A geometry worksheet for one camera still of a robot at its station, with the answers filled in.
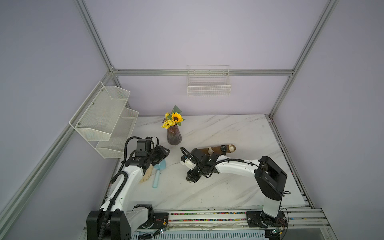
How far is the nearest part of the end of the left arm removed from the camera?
1.91ft

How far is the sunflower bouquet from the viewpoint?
855 mm

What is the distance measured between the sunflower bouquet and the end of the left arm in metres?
0.16
